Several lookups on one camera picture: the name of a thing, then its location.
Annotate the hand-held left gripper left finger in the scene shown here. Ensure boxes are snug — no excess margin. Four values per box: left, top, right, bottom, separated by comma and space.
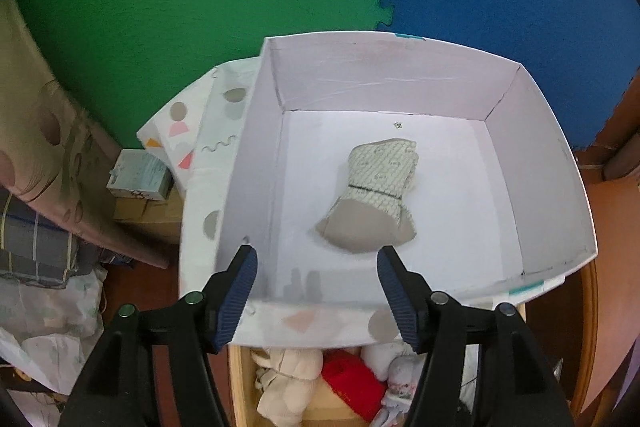
60, 244, 259, 427

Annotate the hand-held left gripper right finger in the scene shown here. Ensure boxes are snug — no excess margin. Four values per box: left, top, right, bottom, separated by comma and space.
376, 245, 571, 427

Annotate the beige patterned sock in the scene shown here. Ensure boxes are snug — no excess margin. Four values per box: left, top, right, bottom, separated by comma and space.
314, 138, 418, 254

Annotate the light wooden drawer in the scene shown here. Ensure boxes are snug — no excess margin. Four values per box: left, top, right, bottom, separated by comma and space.
227, 302, 528, 427

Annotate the white patterned storage box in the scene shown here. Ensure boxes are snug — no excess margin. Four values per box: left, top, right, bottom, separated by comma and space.
179, 32, 598, 350

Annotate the white floral cloth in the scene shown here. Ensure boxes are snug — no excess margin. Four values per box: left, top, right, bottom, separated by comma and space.
360, 341, 431, 427

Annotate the red cloth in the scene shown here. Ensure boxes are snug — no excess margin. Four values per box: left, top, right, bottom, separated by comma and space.
321, 349, 388, 423

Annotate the cream cloth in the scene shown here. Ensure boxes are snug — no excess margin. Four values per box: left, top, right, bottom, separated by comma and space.
251, 347, 325, 427

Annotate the brown cardboard box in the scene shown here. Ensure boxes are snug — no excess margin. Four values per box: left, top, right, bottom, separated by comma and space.
112, 187, 183, 245

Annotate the small teal white carton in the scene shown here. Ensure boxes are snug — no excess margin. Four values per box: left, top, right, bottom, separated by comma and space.
106, 149, 173, 202

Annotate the white patterned box lid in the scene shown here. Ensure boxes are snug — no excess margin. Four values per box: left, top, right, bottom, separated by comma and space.
136, 66, 221, 190

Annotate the white plastic bag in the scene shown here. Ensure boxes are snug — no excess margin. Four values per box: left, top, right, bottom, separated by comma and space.
0, 264, 108, 427

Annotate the grey plaid cloth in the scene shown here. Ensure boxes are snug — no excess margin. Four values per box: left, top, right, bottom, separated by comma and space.
0, 192, 81, 290

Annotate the brown wooden furniture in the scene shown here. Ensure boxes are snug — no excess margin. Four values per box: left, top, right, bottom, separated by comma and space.
520, 72, 640, 423

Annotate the beige patterned blanket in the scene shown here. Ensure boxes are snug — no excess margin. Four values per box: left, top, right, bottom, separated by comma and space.
0, 0, 171, 270

